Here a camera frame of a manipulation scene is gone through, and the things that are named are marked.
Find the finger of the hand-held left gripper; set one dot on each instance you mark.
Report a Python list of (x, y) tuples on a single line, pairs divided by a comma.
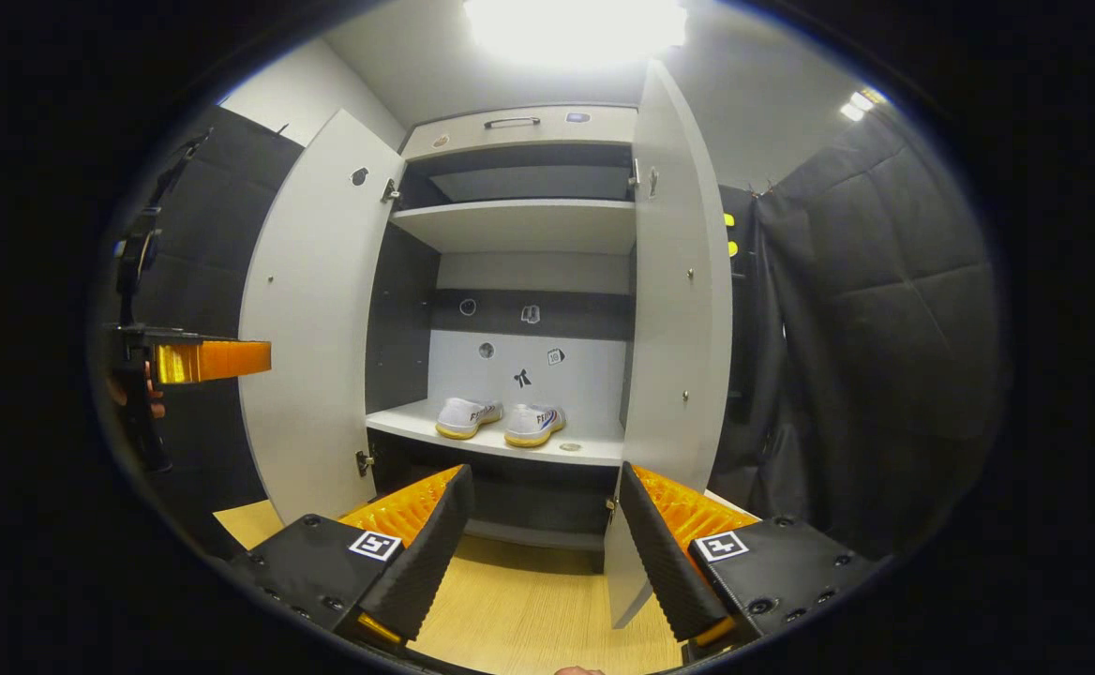
[(219, 359)]

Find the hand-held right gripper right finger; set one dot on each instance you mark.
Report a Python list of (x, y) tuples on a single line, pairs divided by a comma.
[(665, 562)]

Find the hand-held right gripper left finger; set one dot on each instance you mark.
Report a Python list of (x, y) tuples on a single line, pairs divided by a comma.
[(435, 553)]

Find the grey cabinet door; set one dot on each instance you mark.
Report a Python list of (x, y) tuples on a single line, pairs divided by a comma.
[(313, 328), (669, 375)]

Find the white shoe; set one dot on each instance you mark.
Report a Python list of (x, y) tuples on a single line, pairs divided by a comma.
[(465, 419), (533, 427)]

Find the grey shoe cabinet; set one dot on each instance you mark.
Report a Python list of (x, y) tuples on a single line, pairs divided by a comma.
[(519, 225)]

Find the grey cabinet drawer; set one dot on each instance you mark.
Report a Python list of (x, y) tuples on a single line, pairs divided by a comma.
[(463, 139)]

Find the black backdrop cloth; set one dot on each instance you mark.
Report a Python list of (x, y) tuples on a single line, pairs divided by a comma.
[(885, 328), (210, 234)]

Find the large ceiling light panel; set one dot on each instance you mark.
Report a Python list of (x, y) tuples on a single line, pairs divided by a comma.
[(576, 28)]

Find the small ceiling light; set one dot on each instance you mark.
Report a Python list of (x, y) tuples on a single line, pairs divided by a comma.
[(862, 103)]

